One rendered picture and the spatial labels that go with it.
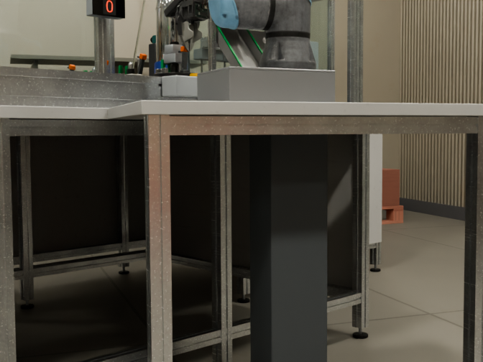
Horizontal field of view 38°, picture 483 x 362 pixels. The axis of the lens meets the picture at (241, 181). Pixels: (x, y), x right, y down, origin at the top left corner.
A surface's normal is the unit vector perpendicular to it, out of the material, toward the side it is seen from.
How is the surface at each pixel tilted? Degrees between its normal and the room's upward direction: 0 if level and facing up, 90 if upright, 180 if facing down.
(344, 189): 90
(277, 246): 90
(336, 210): 90
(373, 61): 90
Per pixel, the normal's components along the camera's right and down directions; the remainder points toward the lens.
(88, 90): 0.69, 0.04
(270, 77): 0.33, 0.06
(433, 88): -0.94, 0.03
